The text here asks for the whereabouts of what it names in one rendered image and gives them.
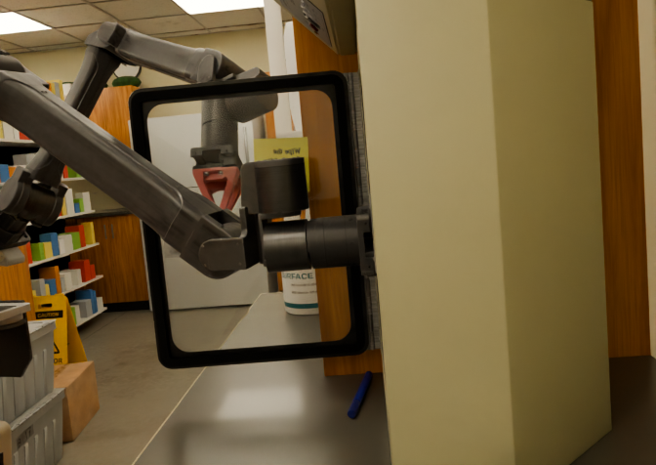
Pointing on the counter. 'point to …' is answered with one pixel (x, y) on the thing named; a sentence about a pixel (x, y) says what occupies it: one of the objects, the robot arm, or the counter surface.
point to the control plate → (299, 5)
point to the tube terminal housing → (486, 214)
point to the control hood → (344, 13)
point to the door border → (341, 209)
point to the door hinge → (364, 197)
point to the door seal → (346, 214)
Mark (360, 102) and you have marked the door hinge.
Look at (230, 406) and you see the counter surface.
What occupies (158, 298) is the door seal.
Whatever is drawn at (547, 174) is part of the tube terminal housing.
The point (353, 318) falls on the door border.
